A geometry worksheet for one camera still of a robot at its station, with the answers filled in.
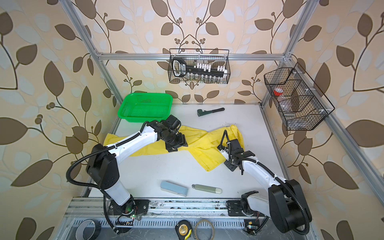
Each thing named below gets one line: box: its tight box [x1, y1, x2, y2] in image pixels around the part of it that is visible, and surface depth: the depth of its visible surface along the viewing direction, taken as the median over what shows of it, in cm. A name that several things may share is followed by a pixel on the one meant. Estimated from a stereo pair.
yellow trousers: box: [103, 131, 141, 148], surface depth 104 cm
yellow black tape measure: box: [175, 219, 192, 240], surface depth 68 cm
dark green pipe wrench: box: [197, 107, 225, 117], surface depth 118 cm
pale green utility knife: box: [192, 184, 222, 193], surface depth 82 cm
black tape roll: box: [75, 219, 102, 240], surface depth 68 cm
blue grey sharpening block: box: [160, 181, 189, 197], surface depth 79 cm
